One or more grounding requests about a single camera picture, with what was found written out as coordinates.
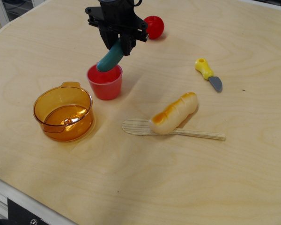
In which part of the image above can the red plastic cup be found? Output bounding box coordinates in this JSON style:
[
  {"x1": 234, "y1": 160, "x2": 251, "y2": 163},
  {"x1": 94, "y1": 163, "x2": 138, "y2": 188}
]
[{"x1": 87, "y1": 65, "x2": 123, "y2": 100}]

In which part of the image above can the orange transparent toy pot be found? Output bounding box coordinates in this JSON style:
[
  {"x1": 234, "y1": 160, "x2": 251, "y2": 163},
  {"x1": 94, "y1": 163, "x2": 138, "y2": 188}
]
[{"x1": 33, "y1": 82, "x2": 95, "y2": 142}]

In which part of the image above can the toy bread loaf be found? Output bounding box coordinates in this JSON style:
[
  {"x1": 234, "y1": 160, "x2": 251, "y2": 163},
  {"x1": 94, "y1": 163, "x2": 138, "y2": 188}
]
[{"x1": 148, "y1": 92, "x2": 198, "y2": 135}]

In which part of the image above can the aluminium table frame rail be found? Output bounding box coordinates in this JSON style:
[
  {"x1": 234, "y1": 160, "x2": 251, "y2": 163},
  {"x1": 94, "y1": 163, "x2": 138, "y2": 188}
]
[{"x1": 0, "y1": 180, "x2": 75, "y2": 225}]

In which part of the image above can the wooden spatula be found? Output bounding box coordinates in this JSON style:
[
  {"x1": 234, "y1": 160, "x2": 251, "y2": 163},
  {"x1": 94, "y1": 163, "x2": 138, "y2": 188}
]
[{"x1": 121, "y1": 119, "x2": 226, "y2": 141}]

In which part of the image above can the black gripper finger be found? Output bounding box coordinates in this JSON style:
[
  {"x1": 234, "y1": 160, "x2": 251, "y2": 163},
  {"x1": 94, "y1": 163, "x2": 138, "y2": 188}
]
[
  {"x1": 120, "y1": 33, "x2": 136, "y2": 56},
  {"x1": 99, "y1": 25, "x2": 118, "y2": 50}
]

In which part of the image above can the black metal corner bracket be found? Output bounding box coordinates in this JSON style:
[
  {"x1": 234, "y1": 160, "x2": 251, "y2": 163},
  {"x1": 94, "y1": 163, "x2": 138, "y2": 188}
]
[{"x1": 7, "y1": 199, "x2": 48, "y2": 225}]

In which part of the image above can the red toy apple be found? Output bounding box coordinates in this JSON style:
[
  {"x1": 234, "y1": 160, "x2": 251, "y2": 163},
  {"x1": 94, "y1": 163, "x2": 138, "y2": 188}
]
[{"x1": 144, "y1": 15, "x2": 164, "y2": 39}]

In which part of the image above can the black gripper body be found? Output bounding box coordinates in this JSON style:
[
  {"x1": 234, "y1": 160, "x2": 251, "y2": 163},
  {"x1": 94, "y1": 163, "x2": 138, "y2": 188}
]
[{"x1": 85, "y1": 0, "x2": 149, "y2": 42}]

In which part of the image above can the yellow handled toy knife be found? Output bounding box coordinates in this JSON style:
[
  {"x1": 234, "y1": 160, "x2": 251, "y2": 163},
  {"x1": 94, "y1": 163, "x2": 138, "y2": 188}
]
[{"x1": 195, "y1": 58, "x2": 223, "y2": 92}]

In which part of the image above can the green toy cucumber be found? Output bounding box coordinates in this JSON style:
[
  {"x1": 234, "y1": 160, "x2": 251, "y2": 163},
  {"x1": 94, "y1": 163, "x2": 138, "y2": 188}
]
[{"x1": 96, "y1": 38, "x2": 124, "y2": 72}]

